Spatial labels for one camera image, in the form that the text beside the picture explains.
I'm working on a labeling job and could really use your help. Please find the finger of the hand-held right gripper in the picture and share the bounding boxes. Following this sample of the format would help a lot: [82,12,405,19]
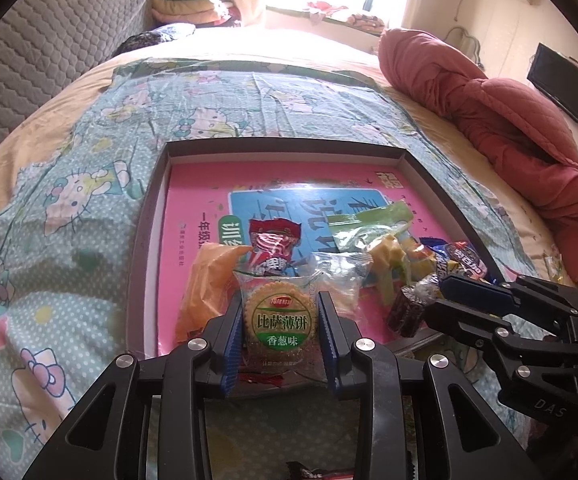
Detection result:
[438,274,578,322]
[424,299,578,362]

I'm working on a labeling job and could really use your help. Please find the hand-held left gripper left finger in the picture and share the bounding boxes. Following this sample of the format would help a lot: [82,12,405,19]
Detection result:
[21,291,247,480]

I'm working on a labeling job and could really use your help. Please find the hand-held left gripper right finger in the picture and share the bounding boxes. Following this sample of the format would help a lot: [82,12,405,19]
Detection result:
[317,291,545,480]

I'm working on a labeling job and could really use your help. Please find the round cracker packet green label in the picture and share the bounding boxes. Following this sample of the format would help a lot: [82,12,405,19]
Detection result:
[232,267,326,386]

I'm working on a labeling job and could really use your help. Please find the brown candy packet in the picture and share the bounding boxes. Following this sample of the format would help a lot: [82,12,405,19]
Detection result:
[386,277,442,338]

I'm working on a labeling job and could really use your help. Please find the yellow printed snack packet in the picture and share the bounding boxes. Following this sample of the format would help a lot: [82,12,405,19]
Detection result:
[403,240,441,287]

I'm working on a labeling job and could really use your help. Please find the clear snack packet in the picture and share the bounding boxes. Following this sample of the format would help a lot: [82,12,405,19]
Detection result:
[296,252,372,321]

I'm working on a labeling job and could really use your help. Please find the grey cardboard box tray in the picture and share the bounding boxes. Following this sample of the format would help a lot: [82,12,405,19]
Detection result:
[125,137,507,397]

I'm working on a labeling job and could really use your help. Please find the blue cookie packet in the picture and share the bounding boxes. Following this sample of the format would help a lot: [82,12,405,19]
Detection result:
[419,237,490,281]

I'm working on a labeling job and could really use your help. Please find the orange snack packet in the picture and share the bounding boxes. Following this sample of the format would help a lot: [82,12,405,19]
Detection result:
[175,241,247,346]

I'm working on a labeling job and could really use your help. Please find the small clear wrapped candy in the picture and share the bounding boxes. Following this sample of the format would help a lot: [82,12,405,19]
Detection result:
[544,255,565,286]

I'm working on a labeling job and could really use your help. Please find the small plain yellow packet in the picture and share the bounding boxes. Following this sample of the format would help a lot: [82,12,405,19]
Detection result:
[369,234,411,306]

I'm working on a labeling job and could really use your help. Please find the red snack packet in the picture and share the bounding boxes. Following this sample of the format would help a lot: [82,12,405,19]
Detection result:
[247,217,304,276]

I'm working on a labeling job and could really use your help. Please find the green snack packet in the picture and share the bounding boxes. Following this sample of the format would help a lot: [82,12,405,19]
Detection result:
[331,200,417,253]

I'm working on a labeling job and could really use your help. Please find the pink book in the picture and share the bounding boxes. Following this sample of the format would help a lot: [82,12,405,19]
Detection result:
[156,160,470,361]

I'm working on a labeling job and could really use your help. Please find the pink quilt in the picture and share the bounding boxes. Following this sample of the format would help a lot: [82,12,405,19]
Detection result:
[378,27,578,288]

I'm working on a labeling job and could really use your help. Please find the cartoon cat printed sheet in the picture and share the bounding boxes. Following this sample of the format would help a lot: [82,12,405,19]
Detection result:
[0,55,535,480]

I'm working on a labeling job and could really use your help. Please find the black flat monitor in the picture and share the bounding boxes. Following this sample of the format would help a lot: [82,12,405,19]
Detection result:
[526,42,578,128]

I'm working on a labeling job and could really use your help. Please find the orange patterned cloth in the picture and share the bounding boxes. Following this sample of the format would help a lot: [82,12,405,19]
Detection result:
[346,10,387,31]

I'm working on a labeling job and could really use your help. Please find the beige bed sheet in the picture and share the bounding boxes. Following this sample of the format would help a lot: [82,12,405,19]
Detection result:
[0,25,577,291]

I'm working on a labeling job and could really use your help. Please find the dark patterned cloth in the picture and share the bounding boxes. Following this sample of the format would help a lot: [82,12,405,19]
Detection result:
[114,24,197,56]

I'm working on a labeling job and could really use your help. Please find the small red cloth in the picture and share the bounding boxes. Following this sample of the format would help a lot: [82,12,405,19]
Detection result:
[306,1,350,23]

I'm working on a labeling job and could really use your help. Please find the grey quilted headboard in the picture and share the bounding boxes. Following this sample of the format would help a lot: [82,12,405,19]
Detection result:
[0,0,155,171]

